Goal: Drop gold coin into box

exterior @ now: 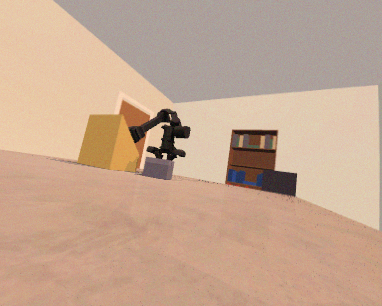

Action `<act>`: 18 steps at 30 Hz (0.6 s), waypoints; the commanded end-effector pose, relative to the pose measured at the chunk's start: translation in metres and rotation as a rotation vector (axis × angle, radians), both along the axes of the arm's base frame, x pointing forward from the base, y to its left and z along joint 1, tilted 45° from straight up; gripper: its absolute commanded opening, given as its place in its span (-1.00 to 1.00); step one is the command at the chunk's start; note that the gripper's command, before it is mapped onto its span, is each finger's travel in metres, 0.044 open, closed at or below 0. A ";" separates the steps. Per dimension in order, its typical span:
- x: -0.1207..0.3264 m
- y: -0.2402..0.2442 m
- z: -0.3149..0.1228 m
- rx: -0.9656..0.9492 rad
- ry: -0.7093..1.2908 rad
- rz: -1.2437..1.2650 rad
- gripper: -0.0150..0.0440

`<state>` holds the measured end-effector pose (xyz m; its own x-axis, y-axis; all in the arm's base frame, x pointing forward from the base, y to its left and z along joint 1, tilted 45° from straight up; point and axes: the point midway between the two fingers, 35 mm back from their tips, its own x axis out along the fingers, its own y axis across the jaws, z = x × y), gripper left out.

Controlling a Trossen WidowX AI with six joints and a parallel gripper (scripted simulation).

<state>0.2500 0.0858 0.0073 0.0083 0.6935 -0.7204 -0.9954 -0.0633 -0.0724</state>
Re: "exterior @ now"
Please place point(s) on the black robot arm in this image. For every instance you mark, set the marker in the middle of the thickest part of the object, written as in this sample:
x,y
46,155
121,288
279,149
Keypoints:
x,y
175,129

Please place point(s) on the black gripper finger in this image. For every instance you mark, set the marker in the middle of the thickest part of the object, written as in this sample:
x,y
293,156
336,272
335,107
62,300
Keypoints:
x,y
171,157
157,155

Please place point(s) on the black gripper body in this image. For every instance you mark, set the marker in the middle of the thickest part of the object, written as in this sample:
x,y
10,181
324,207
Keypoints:
x,y
167,145

